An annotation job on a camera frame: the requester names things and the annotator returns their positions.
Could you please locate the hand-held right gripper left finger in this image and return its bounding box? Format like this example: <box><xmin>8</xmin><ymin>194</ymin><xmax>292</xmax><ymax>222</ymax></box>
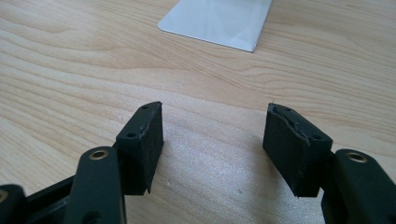
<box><xmin>115</xmin><ymin>101</ymin><xmax>165</xmax><ymax>196</ymax></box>

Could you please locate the white metal expandable book stand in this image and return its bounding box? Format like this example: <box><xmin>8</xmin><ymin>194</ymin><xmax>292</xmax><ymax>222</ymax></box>
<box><xmin>157</xmin><ymin>0</ymin><xmax>274</xmax><ymax>53</ymax></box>

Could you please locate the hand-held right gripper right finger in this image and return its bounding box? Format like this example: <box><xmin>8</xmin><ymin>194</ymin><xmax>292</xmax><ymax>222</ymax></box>
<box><xmin>262</xmin><ymin>103</ymin><xmax>333</xmax><ymax>198</ymax></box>

